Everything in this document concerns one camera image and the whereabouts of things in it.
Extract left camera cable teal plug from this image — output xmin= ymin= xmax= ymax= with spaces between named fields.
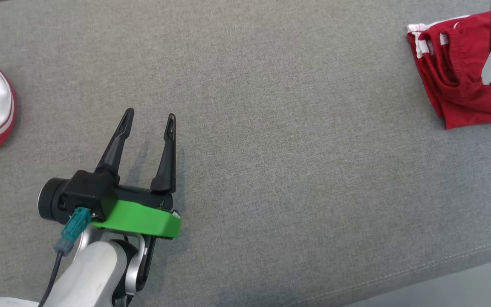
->
xmin=37 ymin=208 xmax=92 ymax=307

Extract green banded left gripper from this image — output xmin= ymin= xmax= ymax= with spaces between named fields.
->
xmin=90 ymin=108 xmax=182 ymax=239

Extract red shorts with white trim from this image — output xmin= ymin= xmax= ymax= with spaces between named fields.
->
xmin=407 ymin=9 xmax=491 ymax=130

